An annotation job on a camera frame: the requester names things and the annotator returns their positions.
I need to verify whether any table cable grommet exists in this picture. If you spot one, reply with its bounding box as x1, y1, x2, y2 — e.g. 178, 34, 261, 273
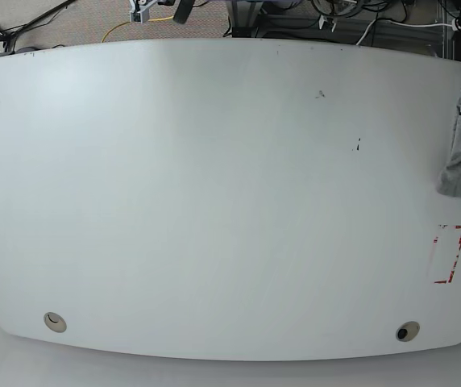
396, 321, 420, 343
44, 312, 67, 333

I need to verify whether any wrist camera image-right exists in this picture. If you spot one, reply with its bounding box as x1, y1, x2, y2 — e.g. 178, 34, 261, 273
318, 15, 337, 32

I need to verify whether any red tape rectangle marking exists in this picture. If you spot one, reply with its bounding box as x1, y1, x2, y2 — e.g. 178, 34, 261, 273
428, 225, 461, 285

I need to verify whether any white cable on floor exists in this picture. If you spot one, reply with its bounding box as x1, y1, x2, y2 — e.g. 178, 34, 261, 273
355, 18, 377, 46

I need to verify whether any left table cable grommet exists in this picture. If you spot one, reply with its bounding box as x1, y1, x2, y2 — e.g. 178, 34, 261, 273
44, 312, 67, 333

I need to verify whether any right table cable grommet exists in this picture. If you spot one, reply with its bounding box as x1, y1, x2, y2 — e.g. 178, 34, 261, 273
396, 321, 420, 343

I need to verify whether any black cylinder object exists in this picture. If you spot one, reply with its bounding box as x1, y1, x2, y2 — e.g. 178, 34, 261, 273
172, 0, 195, 24

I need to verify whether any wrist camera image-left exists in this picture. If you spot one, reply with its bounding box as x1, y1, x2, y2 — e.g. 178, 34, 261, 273
129, 4, 150, 23

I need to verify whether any aluminium frame base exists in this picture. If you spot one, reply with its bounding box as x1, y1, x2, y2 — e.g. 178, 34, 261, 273
225, 0, 264, 38

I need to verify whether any yellow cable on floor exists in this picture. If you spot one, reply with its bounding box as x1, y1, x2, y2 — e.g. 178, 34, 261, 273
101, 16, 173, 44

